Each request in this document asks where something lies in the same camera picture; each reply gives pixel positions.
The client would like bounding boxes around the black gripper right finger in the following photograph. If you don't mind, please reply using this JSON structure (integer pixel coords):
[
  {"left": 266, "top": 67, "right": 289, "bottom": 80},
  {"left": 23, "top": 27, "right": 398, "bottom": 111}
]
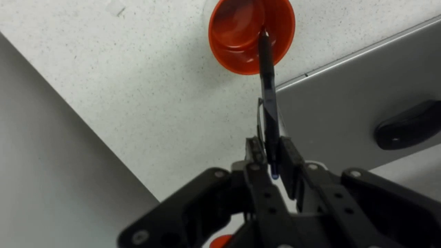
[{"left": 277, "top": 138, "right": 402, "bottom": 248}]

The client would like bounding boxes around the black computer mouse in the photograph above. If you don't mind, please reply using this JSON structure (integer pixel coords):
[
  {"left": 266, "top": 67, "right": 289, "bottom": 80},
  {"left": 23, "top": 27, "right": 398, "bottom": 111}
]
[{"left": 373, "top": 100, "right": 441, "bottom": 150}]

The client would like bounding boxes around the grey closed laptop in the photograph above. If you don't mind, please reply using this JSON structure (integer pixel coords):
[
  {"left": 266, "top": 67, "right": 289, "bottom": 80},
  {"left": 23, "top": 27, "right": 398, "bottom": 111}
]
[{"left": 277, "top": 16, "right": 441, "bottom": 172}]

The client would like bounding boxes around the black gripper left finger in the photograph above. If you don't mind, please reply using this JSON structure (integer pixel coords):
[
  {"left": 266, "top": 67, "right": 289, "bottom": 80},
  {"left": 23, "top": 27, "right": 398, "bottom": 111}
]
[{"left": 243, "top": 138, "right": 294, "bottom": 248}]

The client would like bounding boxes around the white and orange mug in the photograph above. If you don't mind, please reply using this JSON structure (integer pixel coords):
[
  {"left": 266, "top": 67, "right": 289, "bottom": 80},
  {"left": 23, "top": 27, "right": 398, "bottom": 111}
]
[{"left": 206, "top": 0, "right": 296, "bottom": 76}]

